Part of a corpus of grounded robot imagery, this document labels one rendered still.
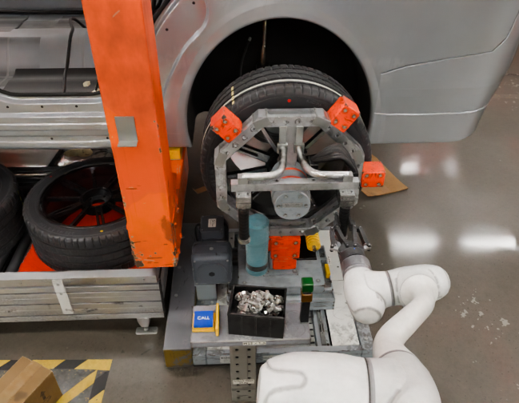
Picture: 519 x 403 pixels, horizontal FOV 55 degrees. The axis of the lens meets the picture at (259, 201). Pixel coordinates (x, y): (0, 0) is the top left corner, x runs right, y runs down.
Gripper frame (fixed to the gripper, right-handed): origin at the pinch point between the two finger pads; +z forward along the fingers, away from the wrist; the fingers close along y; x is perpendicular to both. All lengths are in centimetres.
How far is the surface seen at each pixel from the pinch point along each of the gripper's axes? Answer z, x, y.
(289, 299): 23, -66, -13
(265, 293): -7.9, -26.6, -26.7
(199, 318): -12, -35, -51
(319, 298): 23, -66, 0
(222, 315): -8, -38, -42
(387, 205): 111, -83, 56
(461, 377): -9, -83, 60
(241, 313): -16.0, -27.4, -35.2
